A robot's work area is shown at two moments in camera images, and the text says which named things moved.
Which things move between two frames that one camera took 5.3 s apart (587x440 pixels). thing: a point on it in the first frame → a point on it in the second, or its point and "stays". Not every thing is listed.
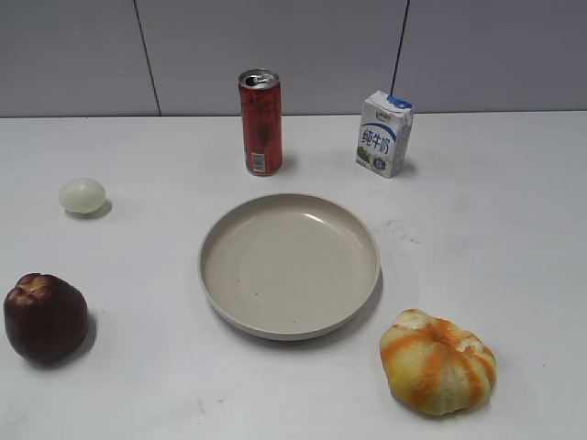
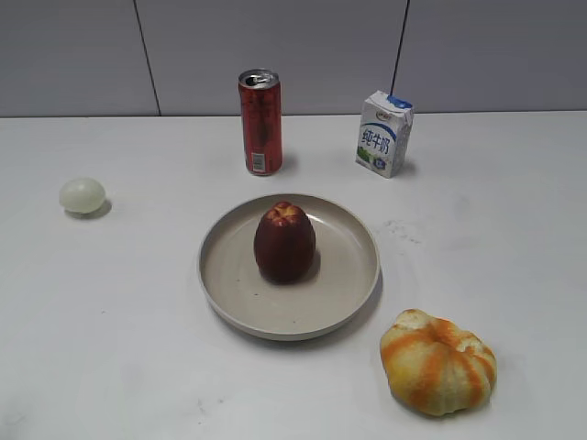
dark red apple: [46, 319] → [284, 244]
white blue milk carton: [383, 132] stays
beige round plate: [288, 267] stays
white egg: [83, 195] stays
